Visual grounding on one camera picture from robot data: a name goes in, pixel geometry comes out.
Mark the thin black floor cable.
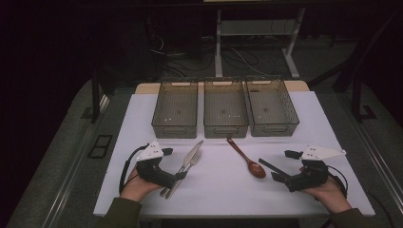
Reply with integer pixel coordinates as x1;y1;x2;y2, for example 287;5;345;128
367;189;395;228

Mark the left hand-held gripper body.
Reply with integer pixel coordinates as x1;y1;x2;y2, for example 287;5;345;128
136;141;179;189

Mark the black metal stand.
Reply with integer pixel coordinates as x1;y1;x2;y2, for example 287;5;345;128
351;75;378;123

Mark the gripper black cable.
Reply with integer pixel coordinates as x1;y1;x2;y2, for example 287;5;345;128
326;164;349;199
118;143;150;195

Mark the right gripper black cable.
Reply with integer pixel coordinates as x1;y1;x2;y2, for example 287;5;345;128
326;164;349;199

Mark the silver table knife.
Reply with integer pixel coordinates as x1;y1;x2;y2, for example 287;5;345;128
160;140;204;198

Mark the clear brown plastic bin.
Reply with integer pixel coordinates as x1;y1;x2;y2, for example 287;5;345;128
202;79;249;140
245;77;300;138
151;80;199;140

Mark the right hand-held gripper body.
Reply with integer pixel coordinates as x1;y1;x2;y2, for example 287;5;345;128
284;144;347;193

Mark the bundle of black floor cables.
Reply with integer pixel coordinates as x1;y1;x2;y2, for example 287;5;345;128
148;34;270;79

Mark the brown wooden spoon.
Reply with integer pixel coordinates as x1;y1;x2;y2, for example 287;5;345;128
225;137;267;180

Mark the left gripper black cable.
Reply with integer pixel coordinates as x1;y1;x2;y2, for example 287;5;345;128
118;143;150;195

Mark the person's right hand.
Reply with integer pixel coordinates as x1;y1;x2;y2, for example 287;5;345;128
301;176;353;214

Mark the white table mat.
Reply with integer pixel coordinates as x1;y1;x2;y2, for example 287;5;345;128
93;90;376;219

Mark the white metal stand frame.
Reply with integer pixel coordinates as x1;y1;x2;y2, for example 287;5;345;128
214;8;307;80

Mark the silver fork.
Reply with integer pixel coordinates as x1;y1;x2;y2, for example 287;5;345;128
164;148;203;200

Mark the grey metal rail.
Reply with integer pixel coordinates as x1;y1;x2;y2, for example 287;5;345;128
41;94;112;228
345;110;403;203

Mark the person's left hand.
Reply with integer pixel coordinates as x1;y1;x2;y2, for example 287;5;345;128
119;166;164;203

